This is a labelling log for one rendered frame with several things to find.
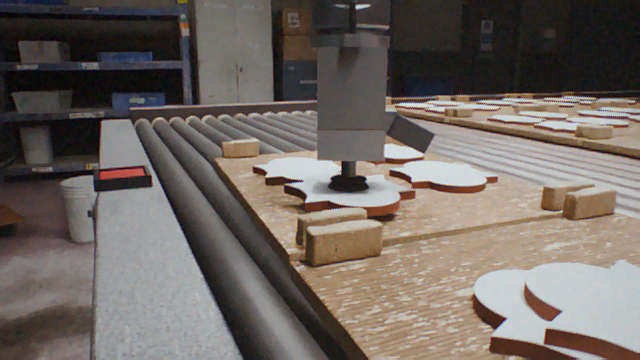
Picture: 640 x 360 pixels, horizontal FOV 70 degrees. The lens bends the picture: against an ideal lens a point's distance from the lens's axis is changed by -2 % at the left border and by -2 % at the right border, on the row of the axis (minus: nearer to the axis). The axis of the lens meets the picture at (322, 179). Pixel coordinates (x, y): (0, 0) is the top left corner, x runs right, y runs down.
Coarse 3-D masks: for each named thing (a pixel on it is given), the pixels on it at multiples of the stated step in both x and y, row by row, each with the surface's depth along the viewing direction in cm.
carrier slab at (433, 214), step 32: (224, 160) 72; (256, 160) 72; (448, 160) 72; (256, 192) 54; (416, 192) 54; (480, 192) 54; (512, 192) 54; (256, 224) 47; (288, 224) 43; (384, 224) 43; (416, 224) 43; (448, 224) 43; (480, 224) 43; (512, 224) 45; (288, 256) 37
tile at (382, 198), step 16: (320, 176) 52; (368, 176) 52; (288, 192) 49; (304, 192) 46; (320, 192) 46; (336, 192) 46; (352, 192) 46; (368, 192) 46; (384, 192) 46; (400, 192) 46; (320, 208) 44; (336, 208) 43; (368, 208) 42; (384, 208) 42
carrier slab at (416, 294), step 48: (432, 240) 39; (480, 240) 39; (528, 240) 39; (576, 240) 39; (624, 240) 39; (336, 288) 31; (384, 288) 31; (432, 288) 31; (336, 336) 27; (384, 336) 25; (432, 336) 25; (480, 336) 25
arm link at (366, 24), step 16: (320, 0) 42; (336, 0) 41; (352, 0) 40; (368, 0) 41; (384, 0) 42; (320, 16) 42; (336, 16) 41; (368, 16) 41; (384, 16) 42; (320, 32) 43; (336, 32) 42; (368, 32) 42
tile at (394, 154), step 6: (390, 144) 79; (390, 150) 74; (396, 150) 74; (402, 150) 74; (408, 150) 74; (414, 150) 74; (390, 156) 69; (396, 156) 69; (402, 156) 69; (408, 156) 69; (414, 156) 69; (420, 156) 70; (372, 162) 69; (378, 162) 69; (384, 162) 69; (390, 162) 69; (396, 162) 69; (402, 162) 69
